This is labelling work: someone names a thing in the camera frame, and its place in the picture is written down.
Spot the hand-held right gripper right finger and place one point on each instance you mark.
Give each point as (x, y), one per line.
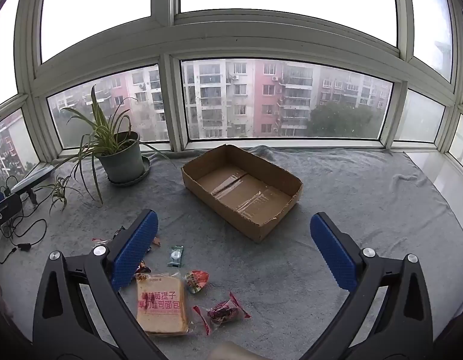
(334, 251)

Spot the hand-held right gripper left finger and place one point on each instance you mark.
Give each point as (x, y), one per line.
(136, 249)

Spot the red clear snack packet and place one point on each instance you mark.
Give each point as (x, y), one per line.
(121, 232)

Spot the green candy packet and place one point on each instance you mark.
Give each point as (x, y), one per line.
(175, 257)

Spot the sliced bread packet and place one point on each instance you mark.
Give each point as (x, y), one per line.
(160, 307)

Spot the red white jelly cup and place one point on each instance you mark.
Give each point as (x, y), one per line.
(196, 281)

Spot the red date packet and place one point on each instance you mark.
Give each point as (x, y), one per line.
(222, 312)

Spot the brown cardboard box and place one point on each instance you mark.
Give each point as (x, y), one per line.
(235, 191)

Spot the white device on black stand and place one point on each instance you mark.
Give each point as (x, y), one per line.
(33, 180)

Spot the grey blanket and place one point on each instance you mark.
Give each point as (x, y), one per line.
(291, 288)

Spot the green pot saucer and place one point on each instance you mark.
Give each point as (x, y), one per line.
(146, 168)

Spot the green plant pot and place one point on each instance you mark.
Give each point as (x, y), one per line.
(122, 161)

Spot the green spider plant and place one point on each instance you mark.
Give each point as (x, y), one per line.
(104, 135)

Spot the pink apartment building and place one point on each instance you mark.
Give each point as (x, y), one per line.
(265, 93)

